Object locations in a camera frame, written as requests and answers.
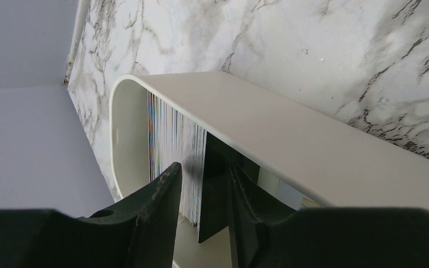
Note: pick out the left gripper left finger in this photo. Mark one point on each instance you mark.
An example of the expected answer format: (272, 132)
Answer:
(137, 231)

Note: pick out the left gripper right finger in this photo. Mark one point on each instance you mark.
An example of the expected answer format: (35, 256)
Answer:
(265, 232)

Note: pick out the white oblong plastic tray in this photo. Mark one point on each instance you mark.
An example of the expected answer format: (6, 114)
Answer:
(305, 157)

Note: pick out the black credit card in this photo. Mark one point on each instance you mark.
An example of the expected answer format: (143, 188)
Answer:
(214, 196)

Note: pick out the stack of cards in tray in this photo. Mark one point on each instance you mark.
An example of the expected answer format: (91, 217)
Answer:
(173, 137)

